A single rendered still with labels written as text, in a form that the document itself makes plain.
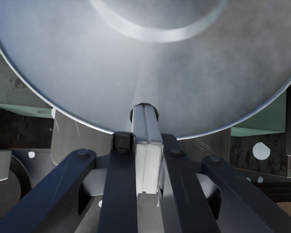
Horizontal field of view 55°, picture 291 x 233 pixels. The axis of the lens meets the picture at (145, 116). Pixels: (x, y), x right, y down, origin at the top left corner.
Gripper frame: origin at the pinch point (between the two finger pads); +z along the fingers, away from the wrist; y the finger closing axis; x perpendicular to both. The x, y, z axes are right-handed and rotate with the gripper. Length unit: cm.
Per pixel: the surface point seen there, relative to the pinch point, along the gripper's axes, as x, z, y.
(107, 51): 4.9, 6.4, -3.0
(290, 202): -29, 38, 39
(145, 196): -49, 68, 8
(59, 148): -2.3, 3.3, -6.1
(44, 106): -3.6, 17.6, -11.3
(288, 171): -10.4, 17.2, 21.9
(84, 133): -1.2, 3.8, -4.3
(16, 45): 4.7, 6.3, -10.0
